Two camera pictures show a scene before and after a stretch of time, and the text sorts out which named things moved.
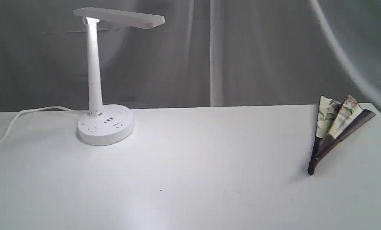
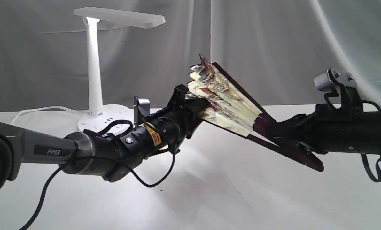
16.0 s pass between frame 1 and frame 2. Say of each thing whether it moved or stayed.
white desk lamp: stayed
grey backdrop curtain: stayed
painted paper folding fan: moved
